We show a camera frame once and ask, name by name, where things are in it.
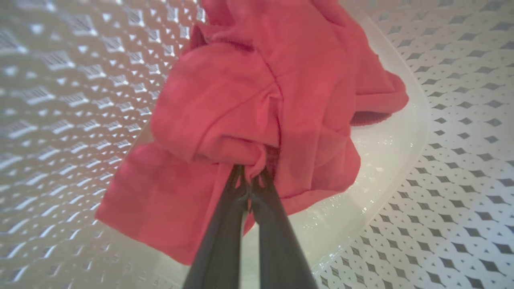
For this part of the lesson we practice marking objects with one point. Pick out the white perforated laundry basket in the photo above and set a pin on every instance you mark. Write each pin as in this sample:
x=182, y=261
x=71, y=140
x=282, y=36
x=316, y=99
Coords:
x=441, y=180

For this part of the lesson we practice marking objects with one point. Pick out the red and white garment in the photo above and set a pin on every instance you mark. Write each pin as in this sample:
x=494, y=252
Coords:
x=249, y=100

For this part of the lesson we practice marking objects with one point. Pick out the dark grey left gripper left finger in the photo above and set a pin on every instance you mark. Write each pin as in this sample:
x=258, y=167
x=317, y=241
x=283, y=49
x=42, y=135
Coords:
x=221, y=241

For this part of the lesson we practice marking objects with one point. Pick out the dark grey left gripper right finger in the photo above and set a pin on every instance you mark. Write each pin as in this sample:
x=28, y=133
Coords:
x=277, y=241

